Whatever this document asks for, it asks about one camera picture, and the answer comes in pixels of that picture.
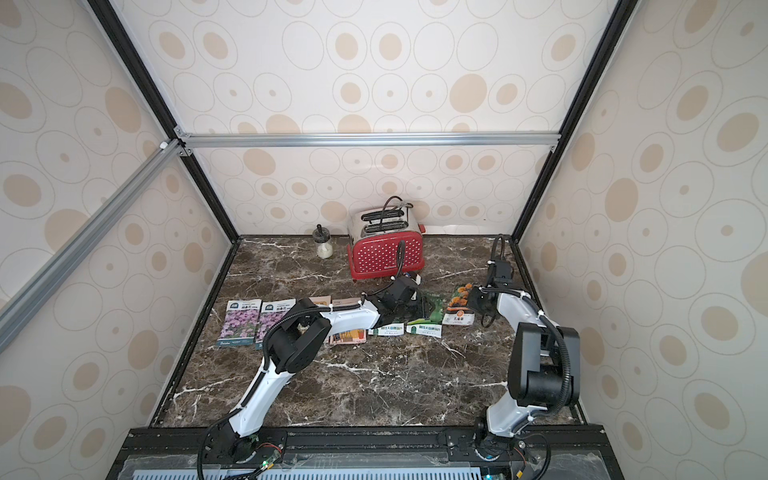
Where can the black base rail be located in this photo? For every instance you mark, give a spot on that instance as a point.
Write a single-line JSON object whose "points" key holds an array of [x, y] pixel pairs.
{"points": [[544, 452]]}

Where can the orange flower seed packet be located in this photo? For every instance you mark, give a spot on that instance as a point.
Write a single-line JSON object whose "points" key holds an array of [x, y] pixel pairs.
{"points": [[457, 311]]}

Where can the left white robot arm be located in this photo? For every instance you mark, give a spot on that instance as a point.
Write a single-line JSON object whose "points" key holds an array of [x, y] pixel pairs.
{"points": [[293, 343]]}

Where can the black corner frame post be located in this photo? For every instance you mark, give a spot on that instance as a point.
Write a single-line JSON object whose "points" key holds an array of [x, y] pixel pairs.
{"points": [[107, 17]]}

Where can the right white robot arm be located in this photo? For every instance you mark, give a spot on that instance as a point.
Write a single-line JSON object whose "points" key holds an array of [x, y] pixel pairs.
{"points": [[542, 377]]}

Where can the glass jar with white granules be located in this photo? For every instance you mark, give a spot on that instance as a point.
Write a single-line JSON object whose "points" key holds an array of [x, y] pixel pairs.
{"points": [[322, 239]]}

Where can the black right corner post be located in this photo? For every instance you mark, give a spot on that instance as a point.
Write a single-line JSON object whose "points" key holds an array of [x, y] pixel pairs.
{"points": [[606, 46]]}

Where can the orange marigold seed packet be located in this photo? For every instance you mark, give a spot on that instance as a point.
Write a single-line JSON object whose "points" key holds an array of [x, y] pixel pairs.
{"points": [[321, 300]]}

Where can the white orange-text seed packet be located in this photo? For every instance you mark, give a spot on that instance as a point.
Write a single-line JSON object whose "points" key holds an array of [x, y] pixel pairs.
{"points": [[352, 337]]}

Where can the silver aluminium cross rail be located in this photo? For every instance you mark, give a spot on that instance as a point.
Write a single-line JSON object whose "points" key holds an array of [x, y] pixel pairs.
{"points": [[193, 142]]}

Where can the silver aluminium side rail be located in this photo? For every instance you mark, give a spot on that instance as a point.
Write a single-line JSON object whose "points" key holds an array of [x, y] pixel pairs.
{"points": [[28, 301]]}

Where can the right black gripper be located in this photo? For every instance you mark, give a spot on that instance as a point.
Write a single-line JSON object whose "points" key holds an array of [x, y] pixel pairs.
{"points": [[498, 267]]}

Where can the green pea seed packet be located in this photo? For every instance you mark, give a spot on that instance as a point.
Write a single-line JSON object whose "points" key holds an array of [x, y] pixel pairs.
{"points": [[391, 330]]}

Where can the red polka dot toaster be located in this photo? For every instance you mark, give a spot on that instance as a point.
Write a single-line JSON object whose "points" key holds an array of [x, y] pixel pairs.
{"points": [[385, 241]]}

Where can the white green-text seed packet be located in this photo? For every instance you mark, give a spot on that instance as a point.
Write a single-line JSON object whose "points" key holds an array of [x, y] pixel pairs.
{"points": [[430, 323]]}

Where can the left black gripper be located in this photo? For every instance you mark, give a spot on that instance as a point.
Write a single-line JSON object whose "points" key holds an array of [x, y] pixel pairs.
{"points": [[420, 308]]}

